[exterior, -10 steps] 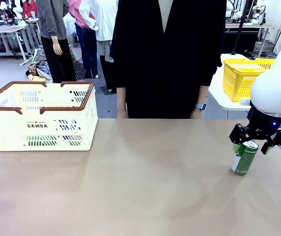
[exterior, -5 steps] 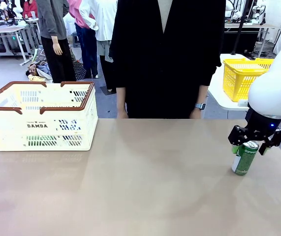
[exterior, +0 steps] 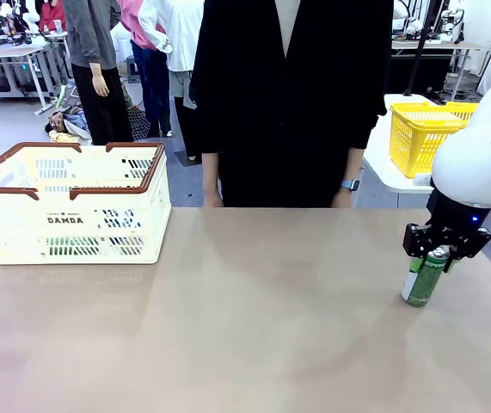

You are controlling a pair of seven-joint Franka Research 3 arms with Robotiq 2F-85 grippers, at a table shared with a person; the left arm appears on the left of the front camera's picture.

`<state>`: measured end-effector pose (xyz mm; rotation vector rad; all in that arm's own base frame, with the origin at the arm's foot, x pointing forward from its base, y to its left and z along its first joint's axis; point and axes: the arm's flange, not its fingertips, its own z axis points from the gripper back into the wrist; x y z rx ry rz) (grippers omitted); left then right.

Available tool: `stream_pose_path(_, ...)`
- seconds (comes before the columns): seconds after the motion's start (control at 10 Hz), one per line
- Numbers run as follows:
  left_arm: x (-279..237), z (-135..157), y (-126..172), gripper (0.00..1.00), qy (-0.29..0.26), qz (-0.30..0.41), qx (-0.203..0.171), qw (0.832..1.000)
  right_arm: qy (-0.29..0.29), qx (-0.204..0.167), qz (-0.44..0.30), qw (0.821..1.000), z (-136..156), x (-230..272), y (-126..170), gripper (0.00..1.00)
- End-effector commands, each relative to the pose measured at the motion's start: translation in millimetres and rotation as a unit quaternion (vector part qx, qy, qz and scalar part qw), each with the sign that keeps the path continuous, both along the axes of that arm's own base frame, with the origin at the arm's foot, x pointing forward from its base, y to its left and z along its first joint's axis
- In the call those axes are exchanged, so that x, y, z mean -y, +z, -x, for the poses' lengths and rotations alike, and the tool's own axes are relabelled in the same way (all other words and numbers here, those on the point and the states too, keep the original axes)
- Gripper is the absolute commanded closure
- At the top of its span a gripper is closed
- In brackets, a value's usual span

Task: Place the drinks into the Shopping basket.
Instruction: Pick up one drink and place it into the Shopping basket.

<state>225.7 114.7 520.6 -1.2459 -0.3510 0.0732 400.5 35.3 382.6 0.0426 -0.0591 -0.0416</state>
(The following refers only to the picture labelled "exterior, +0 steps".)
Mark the blue grey wristwatch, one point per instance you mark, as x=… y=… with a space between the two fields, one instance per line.
x=351 y=185

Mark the person's left forearm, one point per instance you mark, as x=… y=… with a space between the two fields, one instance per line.
x=353 y=165

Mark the dark grey storage box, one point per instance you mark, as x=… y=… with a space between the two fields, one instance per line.
x=132 y=71

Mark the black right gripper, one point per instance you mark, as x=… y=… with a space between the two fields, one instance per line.
x=456 y=215

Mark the green drink can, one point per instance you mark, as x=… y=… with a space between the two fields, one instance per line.
x=58 y=250
x=425 y=284

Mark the person's black clad torso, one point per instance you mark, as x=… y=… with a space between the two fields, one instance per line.
x=288 y=129

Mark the yellow plastic basket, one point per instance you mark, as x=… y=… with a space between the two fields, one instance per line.
x=421 y=121

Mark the white side table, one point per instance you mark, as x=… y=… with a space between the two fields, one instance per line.
x=395 y=183

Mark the wooden top background desk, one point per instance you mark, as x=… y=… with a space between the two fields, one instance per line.
x=438 y=45

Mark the white basket brown rim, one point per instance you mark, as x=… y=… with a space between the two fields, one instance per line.
x=13 y=241

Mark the person's left hand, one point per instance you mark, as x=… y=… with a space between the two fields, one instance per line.
x=341 y=200

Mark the white shirt mannequin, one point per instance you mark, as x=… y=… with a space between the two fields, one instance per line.
x=176 y=38

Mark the pile of clothes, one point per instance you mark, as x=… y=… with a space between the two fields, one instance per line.
x=71 y=122

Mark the person's right forearm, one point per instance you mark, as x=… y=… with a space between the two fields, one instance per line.
x=210 y=170

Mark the pink shirt mannequin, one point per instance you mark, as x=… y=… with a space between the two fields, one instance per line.
x=152 y=94

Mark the grey shirt mannequin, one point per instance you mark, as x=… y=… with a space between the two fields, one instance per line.
x=86 y=34

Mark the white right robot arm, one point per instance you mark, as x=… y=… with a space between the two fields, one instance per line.
x=477 y=163

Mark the person's right hand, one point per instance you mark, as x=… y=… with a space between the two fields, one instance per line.
x=212 y=200

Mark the grey background desk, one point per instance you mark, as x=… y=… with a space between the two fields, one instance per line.
x=4 y=52

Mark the black pole stand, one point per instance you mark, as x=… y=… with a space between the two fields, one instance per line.
x=417 y=60

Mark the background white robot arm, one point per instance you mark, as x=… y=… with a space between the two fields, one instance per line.
x=451 y=26
x=408 y=21

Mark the cluttered background robot rig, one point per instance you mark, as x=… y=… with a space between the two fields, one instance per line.
x=8 y=26

